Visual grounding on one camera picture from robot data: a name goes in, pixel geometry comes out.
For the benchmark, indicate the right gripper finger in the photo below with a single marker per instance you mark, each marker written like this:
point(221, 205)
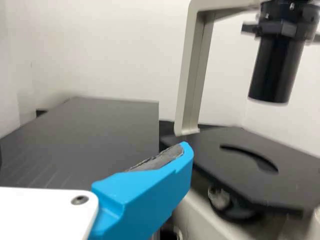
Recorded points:
point(145, 195)

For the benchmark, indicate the cream microscope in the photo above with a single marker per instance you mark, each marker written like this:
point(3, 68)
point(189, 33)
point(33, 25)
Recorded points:
point(250, 170)

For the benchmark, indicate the black platform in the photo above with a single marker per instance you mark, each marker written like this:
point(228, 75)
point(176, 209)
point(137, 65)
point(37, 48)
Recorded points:
point(80, 140)

